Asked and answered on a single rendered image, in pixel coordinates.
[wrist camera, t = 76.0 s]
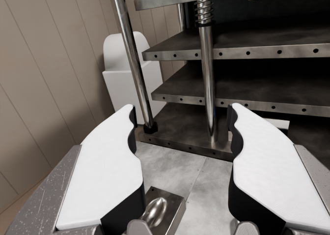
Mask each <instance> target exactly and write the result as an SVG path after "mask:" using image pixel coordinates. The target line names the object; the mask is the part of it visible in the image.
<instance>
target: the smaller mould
mask: <svg viewBox="0 0 330 235"><path fill-rule="evenodd" d="M145 197H146V210H145V213H144V214H143V215H142V216H141V217H140V218H139V220H144V221H145V222H146V223H147V225H148V227H149V229H150V231H151V232H152V234H153V235H175V233H176V231H177V228H178V226H179V224H180V222H181V220H182V217H183V215H184V213H185V211H186V204H185V198H184V197H182V196H179V195H176V194H173V193H170V192H167V191H164V190H162V189H159V188H156V187H153V186H151V187H150V188H149V190H148V191H147V193H146V194H145Z"/></svg>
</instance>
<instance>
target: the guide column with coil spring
mask: <svg viewBox="0 0 330 235"><path fill-rule="evenodd" d="M198 1H201V0H197V2H198ZM209 4H211V1H207V2H203V3H200V4H197V8H199V7H203V6H206V5H209ZM209 10H211V6H210V7H208V8H204V9H201V10H198V14H199V13H203V12H207V11H209ZM210 16H212V13H208V14H205V15H201V16H198V19H203V18H207V17H210ZM211 21H212V19H209V20H205V21H201V22H198V23H199V24H203V23H209V22H211ZM199 36H200V48H201V60H202V73H203V85H204V98H205V110H206V122H207V135H208V141H210V142H212V143H213V142H216V141H217V140H218V131H217V110H216V91H215V71H214V51H213V31H212V26H208V27H201V28H199Z"/></svg>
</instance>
